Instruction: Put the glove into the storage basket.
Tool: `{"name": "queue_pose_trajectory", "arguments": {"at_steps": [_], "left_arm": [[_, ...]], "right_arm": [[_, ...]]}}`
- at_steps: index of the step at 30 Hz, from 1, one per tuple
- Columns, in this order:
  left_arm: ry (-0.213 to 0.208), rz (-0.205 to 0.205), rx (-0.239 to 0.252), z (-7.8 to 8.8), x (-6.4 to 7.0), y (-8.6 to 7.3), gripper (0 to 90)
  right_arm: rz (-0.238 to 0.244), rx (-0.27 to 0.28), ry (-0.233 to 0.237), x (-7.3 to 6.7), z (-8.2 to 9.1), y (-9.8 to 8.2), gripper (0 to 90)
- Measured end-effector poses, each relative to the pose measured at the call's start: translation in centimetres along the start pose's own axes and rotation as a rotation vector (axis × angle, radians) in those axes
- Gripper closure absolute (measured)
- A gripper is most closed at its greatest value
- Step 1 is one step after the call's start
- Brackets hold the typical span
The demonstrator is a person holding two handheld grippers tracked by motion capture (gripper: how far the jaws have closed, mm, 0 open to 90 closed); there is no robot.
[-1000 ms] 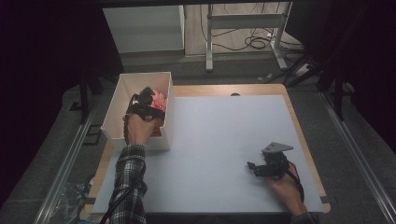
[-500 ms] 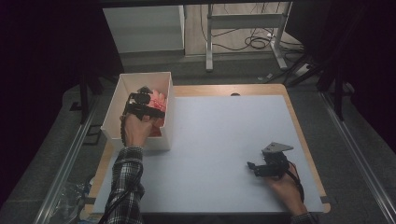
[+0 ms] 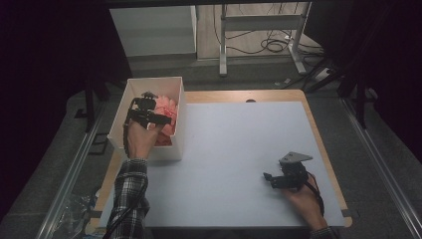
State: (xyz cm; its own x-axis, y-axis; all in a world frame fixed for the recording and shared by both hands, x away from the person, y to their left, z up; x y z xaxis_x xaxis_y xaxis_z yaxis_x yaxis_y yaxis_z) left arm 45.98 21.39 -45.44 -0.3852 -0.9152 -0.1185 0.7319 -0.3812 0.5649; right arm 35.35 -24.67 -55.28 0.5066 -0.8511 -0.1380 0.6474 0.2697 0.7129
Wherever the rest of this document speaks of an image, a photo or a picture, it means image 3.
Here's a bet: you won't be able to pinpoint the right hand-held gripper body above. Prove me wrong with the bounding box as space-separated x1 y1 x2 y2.
278 151 314 192

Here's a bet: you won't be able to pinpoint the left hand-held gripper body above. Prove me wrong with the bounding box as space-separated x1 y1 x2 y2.
126 91 160 129

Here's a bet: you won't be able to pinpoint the pink garment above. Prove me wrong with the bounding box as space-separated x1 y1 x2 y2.
152 95 179 147

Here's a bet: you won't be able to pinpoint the white box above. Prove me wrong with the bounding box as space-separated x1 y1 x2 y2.
106 76 187 162

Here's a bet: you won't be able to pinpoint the person's left hand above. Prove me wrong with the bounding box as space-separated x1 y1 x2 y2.
126 119 164 161

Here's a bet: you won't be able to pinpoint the person's right hand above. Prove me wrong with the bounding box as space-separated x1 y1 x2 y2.
281 174 328 231

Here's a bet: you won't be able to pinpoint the white table mat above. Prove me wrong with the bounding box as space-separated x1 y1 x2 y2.
99 101 346 229

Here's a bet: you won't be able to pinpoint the black stand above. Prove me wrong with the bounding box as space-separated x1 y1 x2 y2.
74 77 111 134
337 59 380 129

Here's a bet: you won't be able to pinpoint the white cabinet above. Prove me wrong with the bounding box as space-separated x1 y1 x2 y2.
108 4 199 58

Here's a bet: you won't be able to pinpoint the white power strip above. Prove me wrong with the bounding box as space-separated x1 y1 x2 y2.
313 67 333 83

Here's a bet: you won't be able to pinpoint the clear plastic bag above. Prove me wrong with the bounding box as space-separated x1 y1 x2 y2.
59 193 102 239

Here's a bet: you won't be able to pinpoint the left hand-held gripper black cable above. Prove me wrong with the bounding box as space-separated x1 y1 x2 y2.
102 98 148 239

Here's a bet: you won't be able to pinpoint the hand-held gripper black cable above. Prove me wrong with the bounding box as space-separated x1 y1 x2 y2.
306 171 325 217
102 98 148 239

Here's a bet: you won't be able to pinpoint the right hand-held gripper black cable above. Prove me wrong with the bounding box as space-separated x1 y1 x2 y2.
306 171 325 217

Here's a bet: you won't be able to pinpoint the aluminium rail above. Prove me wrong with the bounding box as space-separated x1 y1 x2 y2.
34 102 107 239
340 97 422 239

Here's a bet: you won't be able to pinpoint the black floor cables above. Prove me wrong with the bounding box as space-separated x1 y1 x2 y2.
213 4 325 57

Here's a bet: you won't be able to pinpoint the white metal desk frame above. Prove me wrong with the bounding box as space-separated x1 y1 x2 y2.
218 1 314 78

